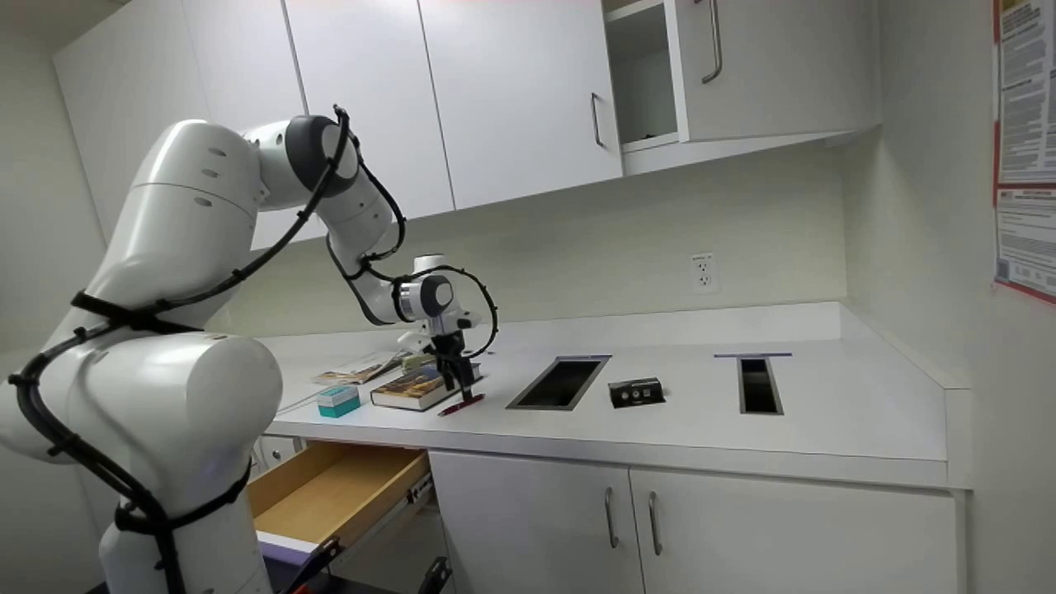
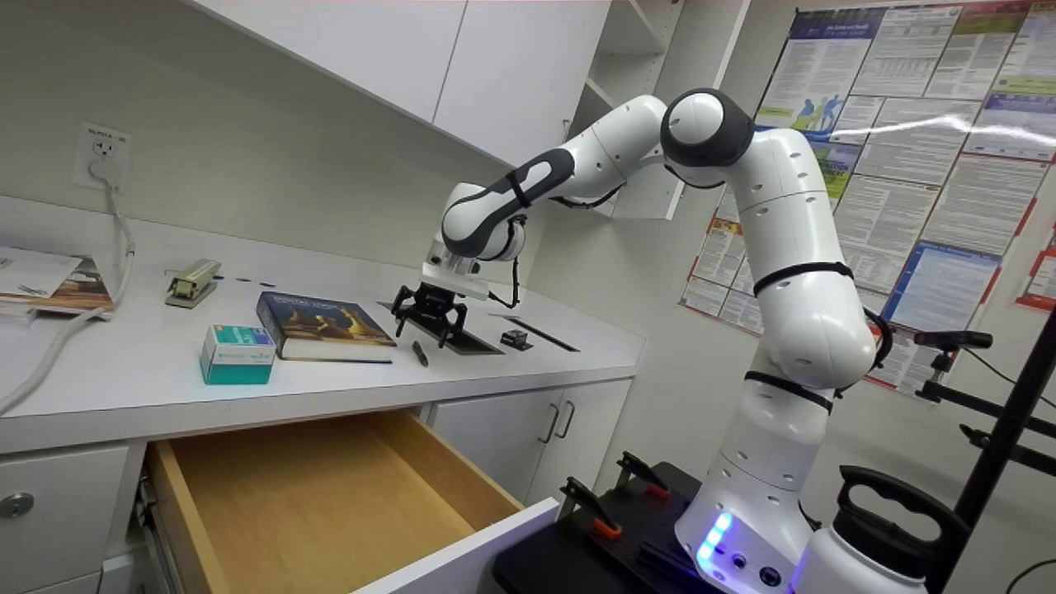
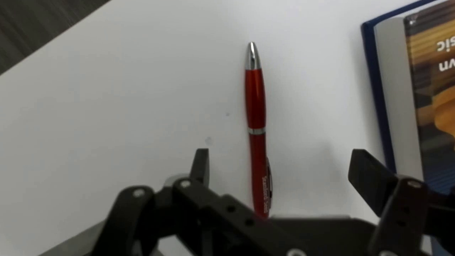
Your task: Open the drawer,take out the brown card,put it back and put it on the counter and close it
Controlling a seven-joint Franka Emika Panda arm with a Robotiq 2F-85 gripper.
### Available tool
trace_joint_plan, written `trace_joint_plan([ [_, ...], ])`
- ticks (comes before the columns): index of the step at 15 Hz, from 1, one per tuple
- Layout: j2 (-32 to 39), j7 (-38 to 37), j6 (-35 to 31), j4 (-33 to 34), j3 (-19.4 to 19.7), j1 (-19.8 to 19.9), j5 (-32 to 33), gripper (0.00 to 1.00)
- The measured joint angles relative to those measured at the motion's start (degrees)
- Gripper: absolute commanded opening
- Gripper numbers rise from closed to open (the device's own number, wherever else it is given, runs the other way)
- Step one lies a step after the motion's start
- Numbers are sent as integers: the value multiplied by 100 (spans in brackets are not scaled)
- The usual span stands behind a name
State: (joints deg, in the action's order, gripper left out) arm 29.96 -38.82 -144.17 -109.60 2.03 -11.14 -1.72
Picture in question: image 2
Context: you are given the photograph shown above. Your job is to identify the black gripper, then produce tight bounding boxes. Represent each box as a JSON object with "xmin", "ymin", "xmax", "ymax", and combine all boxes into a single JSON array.
[{"xmin": 389, "ymin": 280, "xmax": 468, "ymax": 350}]

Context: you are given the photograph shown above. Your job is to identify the white drawer wooden interior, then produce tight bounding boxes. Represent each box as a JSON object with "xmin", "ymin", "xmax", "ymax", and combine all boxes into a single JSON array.
[{"xmin": 140, "ymin": 404, "xmax": 563, "ymax": 594}]

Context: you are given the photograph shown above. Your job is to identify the wide black counter opening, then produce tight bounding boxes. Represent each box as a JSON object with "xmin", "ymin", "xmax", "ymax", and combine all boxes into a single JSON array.
[{"xmin": 381, "ymin": 301, "xmax": 507, "ymax": 360}]

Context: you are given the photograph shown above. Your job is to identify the narrow black counter opening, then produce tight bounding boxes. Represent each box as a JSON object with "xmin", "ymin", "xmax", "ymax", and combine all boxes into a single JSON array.
[{"xmin": 506, "ymin": 313, "xmax": 585, "ymax": 355}]

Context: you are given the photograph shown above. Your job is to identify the open white cabinet shelves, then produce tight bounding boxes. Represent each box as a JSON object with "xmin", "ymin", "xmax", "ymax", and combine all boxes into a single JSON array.
[{"xmin": 556, "ymin": 0, "xmax": 690, "ymax": 223}]

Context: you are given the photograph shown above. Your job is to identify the open white cabinet door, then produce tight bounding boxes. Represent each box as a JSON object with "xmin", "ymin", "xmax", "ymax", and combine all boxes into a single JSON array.
[{"xmin": 612, "ymin": 0, "xmax": 759, "ymax": 223}]

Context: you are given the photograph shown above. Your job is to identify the white drawer round knob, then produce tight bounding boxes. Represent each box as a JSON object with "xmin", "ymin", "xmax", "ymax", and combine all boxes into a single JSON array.
[{"xmin": 0, "ymin": 438, "xmax": 140, "ymax": 594}]

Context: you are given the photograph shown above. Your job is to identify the dark hardcover book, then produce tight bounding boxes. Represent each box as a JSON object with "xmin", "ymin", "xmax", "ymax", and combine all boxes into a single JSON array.
[{"xmin": 255, "ymin": 287, "xmax": 399, "ymax": 366}]

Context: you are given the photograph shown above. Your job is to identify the white lower cabinet door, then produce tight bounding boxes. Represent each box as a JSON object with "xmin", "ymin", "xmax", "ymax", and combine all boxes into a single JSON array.
[
  {"xmin": 553, "ymin": 375, "xmax": 635, "ymax": 488},
  {"xmin": 424, "ymin": 383, "xmax": 568, "ymax": 509}
]

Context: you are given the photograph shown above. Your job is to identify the teal staple box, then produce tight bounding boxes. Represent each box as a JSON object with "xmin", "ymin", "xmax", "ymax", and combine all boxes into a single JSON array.
[{"xmin": 196, "ymin": 324, "xmax": 277, "ymax": 389}]

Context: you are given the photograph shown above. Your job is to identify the beige stapler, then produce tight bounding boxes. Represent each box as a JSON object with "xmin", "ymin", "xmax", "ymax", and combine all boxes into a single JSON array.
[{"xmin": 160, "ymin": 256, "xmax": 224, "ymax": 309}]

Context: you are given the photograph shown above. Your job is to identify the white upper cabinet door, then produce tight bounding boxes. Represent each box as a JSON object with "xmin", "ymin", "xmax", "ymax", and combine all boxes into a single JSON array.
[
  {"xmin": 430, "ymin": 0, "xmax": 612, "ymax": 187},
  {"xmin": 195, "ymin": 0, "xmax": 471, "ymax": 124}
]

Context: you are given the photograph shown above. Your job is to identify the stack of papers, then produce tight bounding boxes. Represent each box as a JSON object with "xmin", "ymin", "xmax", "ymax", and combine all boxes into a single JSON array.
[{"xmin": 0, "ymin": 244, "xmax": 123, "ymax": 324}]

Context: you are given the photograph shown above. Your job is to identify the black tripod stand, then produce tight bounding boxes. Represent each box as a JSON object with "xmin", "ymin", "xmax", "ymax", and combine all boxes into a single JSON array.
[{"xmin": 910, "ymin": 309, "xmax": 1056, "ymax": 594}]

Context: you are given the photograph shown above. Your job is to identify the small red bordered poster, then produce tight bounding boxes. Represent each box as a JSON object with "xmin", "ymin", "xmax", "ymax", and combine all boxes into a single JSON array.
[{"xmin": 1014, "ymin": 223, "xmax": 1056, "ymax": 320}]

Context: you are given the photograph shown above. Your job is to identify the black clamp orange handle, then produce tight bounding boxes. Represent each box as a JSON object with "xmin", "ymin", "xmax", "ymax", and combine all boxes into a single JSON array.
[
  {"xmin": 612, "ymin": 445, "xmax": 676, "ymax": 509},
  {"xmin": 556, "ymin": 470, "xmax": 625, "ymax": 545}
]

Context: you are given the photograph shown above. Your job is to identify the black pegboard base plate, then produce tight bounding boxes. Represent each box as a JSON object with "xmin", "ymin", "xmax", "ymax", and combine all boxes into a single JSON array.
[{"xmin": 487, "ymin": 454, "xmax": 721, "ymax": 594}]

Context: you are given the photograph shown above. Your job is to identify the white power cable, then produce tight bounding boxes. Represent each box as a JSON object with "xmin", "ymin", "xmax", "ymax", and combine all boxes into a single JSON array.
[{"xmin": 0, "ymin": 161, "xmax": 140, "ymax": 418}]

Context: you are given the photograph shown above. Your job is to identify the wall outlet with plug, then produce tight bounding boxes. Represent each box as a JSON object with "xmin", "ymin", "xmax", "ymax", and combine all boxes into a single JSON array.
[{"xmin": 74, "ymin": 119, "xmax": 137, "ymax": 190}]

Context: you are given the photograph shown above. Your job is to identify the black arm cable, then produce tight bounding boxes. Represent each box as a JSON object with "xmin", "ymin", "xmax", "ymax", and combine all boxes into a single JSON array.
[{"xmin": 487, "ymin": 161, "xmax": 897, "ymax": 402}]

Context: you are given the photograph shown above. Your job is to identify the white container black handle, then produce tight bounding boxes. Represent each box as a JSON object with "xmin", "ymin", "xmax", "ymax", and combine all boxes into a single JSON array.
[{"xmin": 789, "ymin": 463, "xmax": 972, "ymax": 594}]

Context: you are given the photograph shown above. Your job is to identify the large printed wall poster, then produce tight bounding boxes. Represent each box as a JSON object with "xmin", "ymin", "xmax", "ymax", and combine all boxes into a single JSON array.
[{"xmin": 676, "ymin": 0, "xmax": 1056, "ymax": 398}]

